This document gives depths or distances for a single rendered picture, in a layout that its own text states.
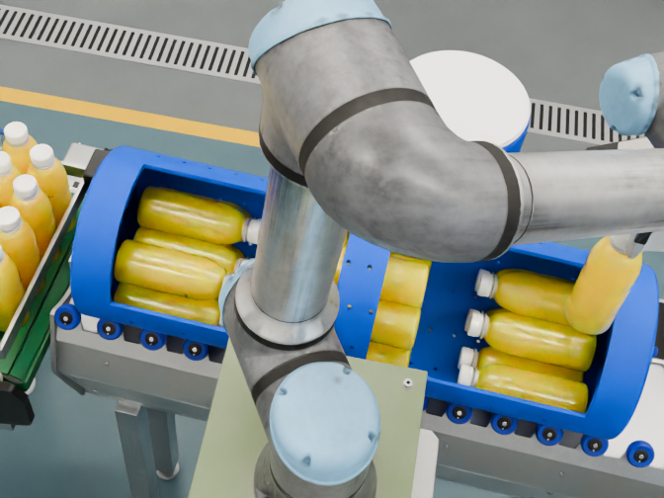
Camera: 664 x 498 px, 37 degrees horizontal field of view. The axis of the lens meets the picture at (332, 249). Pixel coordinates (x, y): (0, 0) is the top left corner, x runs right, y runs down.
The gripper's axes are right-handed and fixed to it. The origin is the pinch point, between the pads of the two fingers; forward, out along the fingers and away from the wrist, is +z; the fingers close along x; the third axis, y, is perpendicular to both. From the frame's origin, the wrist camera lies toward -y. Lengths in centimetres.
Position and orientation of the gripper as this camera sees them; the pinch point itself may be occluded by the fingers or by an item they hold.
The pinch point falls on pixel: (628, 235)
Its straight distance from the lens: 135.1
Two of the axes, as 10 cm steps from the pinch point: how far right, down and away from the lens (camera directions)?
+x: 2.2, -7.7, 6.0
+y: 9.7, 2.3, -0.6
